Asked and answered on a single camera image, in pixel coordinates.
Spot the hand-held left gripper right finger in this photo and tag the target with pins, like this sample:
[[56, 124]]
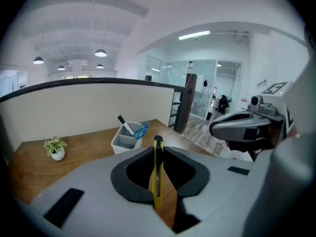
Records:
[[217, 194]]

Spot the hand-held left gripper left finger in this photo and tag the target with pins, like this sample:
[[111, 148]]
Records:
[[98, 201]]

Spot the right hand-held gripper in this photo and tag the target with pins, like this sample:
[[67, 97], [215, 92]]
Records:
[[277, 89]]

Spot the yellow utility knife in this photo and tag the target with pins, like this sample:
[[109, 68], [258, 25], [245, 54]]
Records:
[[157, 181]]

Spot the black hanging pouch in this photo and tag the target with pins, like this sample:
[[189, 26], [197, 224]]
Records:
[[205, 83]]

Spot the white paper notice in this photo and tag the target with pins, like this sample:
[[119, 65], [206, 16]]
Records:
[[200, 83]]

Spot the black metal railing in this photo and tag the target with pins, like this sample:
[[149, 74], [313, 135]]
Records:
[[175, 110]]

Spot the white desk organizer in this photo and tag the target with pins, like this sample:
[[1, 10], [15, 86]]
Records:
[[126, 144]]

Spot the small potted plant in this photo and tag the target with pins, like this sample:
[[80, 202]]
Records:
[[56, 148]]

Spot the black and white marker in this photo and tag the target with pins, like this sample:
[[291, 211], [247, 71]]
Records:
[[126, 126]]

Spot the ceiling tube light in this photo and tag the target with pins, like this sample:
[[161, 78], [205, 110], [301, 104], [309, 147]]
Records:
[[194, 35]]

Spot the window with greenery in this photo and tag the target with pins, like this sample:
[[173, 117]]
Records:
[[81, 77]]

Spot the dark dome pendant lamp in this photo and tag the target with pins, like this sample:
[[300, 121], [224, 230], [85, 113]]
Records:
[[99, 66], [100, 53], [61, 68], [38, 60]]

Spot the grey gripper-mounted camera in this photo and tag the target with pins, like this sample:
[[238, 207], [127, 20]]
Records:
[[259, 104]]

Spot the brown wooden post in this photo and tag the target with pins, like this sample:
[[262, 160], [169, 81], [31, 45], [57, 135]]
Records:
[[187, 102]]

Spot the white security camera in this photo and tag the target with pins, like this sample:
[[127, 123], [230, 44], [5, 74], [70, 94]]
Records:
[[190, 65]]

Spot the glass partition wall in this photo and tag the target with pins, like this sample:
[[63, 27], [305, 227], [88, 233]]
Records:
[[172, 73]]

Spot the beige partition with black rail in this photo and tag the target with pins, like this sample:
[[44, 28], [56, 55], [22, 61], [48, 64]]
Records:
[[86, 107]]

